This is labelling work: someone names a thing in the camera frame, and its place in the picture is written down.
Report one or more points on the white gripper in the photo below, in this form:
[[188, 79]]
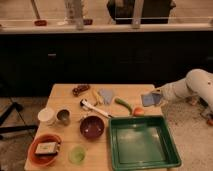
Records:
[[167, 93]]

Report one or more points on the blue grey sponge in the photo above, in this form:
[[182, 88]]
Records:
[[151, 99]]

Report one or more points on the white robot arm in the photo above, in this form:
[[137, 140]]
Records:
[[197, 82]]

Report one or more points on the orange tomato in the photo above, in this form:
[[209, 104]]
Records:
[[138, 111]]

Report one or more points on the green chili pepper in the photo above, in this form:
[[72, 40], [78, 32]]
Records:
[[123, 103]]

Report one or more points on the green plastic tray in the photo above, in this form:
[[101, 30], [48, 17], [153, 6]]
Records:
[[140, 143]]

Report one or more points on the grey cloth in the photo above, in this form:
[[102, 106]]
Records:
[[107, 95]]

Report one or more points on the yellow corn piece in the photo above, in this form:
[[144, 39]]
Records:
[[98, 98]]

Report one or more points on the dark red bowl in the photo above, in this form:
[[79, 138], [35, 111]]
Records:
[[92, 127]]

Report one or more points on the brown red toy food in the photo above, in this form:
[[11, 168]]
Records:
[[80, 89]]

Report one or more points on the grey metal mug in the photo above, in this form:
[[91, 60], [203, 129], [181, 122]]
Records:
[[63, 116]]

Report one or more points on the green translucent cup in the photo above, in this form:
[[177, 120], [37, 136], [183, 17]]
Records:
[[77, 155]]

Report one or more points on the white cup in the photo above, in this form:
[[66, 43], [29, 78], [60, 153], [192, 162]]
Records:
[[46, 116]]

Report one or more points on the small box in bowl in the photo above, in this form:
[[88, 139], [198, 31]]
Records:
[[47, 148]]

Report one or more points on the orange plastic bowl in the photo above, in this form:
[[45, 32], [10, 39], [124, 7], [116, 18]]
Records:
[[43, 160]]

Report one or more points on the red dish on counter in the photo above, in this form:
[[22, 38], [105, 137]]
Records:
[[40, 23]]

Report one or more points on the black chair base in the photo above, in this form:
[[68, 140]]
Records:
[[15, 119]]

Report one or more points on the white handled kitchen tool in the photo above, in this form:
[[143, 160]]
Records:
[[86, 104]]

